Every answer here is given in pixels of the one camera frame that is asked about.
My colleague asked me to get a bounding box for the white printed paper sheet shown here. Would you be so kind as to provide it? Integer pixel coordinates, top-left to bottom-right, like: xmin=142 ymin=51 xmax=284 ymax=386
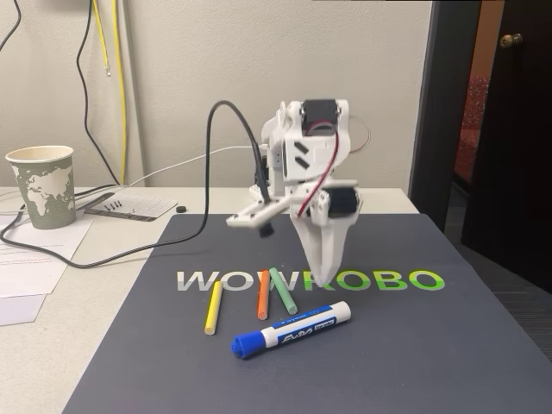
xmin=0 ymin=215 xmax=96 ymax=299

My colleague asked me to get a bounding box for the dark grey WOWROBO mat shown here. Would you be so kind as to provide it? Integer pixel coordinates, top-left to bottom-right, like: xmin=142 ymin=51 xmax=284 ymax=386
xmin=62 ymin=213 xmax=552 ymax=414

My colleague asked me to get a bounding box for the green chalk stick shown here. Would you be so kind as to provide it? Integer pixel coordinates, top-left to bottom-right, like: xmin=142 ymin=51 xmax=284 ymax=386
xmin=267 ymin=267 xmax=298 ymax=315

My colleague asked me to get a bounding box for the black wall cable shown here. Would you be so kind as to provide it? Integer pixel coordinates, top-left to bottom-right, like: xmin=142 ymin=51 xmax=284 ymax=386
xmin=0 ymin=0 xmax=22 ymax=53
xmin=76 ymin=0 xmax=122 ymax=186

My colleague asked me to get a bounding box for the dark wooden door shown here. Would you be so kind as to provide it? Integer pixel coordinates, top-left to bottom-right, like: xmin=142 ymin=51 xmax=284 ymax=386
xmin=460 ymin=0 xmax=552 ymax=295

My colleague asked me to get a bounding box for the orange chalk stick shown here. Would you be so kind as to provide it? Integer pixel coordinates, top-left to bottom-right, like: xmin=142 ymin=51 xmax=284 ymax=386
xmin=256 ymin=269 xmax=271 ymax=321

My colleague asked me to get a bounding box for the paper cup world map print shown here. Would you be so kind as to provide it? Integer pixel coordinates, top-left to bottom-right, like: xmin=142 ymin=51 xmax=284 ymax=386
xmin=5 ymin=145 xmax=78 ymax=230

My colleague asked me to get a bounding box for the blank white paper sheet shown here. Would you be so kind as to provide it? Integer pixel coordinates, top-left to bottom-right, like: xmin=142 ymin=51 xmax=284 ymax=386
xmin=0 ymin=292 xmax=48 ymax=327

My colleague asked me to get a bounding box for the yellow cable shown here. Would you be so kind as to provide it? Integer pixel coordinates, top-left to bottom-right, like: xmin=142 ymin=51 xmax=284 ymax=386
xmin=92 ymin=0 xmax=112 ymax=78

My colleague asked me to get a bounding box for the black camera cable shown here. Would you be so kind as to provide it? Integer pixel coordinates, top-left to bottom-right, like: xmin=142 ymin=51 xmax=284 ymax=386
xmin=0 ymin=100 xmax=273 ymax=269

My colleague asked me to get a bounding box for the thin white cable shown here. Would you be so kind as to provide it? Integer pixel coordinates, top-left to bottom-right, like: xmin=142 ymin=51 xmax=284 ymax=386
xmin=0 ymin=145 xmax=262 ymax=216

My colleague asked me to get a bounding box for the dark grey door frame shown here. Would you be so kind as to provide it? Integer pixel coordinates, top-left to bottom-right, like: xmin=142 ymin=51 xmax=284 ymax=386
xmin=407 ymin=0 xmax=482 ymax=234

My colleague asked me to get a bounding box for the blue dry erase marker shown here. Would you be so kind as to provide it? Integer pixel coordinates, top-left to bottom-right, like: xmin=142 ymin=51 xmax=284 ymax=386
xmin=230 ymin=300 xmax=351 ymax=360

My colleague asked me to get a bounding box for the lined notepad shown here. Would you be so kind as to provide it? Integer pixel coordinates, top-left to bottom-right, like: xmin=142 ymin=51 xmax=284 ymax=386
xmin=81 ymin=192 xmax=179 ymax=223

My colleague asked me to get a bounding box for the yellow chalk stick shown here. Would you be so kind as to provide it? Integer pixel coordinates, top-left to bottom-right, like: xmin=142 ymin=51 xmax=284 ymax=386
xmin=203 ymin=279 xmax=224 ymax=336

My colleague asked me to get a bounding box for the white gripper camera box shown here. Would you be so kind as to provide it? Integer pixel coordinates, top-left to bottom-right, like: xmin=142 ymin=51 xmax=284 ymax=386
xmin=225 ymin=198 xmax=291 ymax=238

